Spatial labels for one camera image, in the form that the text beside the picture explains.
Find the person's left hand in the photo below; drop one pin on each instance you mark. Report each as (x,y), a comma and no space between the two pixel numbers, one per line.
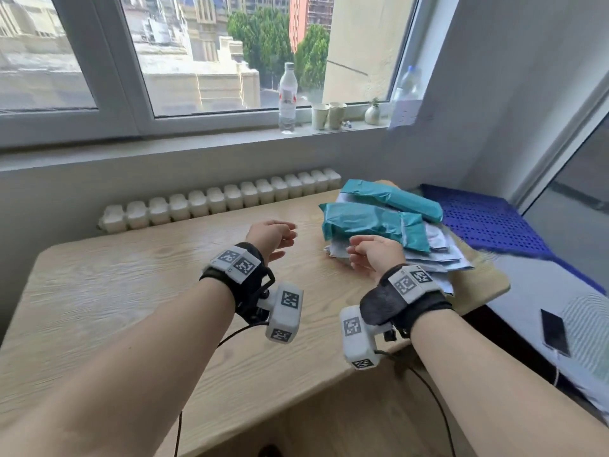
(271,237)

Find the person's right forearm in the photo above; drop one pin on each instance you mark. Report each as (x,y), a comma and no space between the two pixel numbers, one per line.
(490,395)

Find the person's right hand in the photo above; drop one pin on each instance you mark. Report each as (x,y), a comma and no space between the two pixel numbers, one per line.
(378,254)

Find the teal mailer parcel front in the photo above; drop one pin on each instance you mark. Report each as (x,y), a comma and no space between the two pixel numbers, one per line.
(371,223)

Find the clear plastic bottle red label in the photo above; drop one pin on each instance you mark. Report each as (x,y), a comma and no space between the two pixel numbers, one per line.
(288,104)

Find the beige window cover sheet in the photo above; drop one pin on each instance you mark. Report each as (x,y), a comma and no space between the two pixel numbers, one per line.
(371,42)

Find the person's left forearm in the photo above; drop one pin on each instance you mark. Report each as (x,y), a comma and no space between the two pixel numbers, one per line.
(109,376)

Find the white radiator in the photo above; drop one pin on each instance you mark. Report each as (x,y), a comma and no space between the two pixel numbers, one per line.
(214,199)

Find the person's black shoe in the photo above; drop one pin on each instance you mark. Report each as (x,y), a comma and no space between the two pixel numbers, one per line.
(269,452)

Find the white wrist camera with markers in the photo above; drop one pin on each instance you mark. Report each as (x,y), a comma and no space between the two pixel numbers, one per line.
(285,314)
(357,337)

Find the blue perforated plastic panel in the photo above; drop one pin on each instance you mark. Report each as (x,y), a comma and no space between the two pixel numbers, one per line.
(490,218)

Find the teal mailer parcel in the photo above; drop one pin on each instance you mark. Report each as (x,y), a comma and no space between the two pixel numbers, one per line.
(371,223)
(399,199)

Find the large clear plastic bottle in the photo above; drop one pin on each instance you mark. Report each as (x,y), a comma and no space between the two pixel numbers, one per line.
(407,85)

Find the grey framed glass door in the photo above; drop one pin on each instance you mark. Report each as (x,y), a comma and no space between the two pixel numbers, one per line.
(561,161)

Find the small white vase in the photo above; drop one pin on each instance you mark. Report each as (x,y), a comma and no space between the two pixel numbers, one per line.
(372,115)

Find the black smartphone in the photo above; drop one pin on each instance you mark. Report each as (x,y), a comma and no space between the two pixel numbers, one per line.
(555,333)

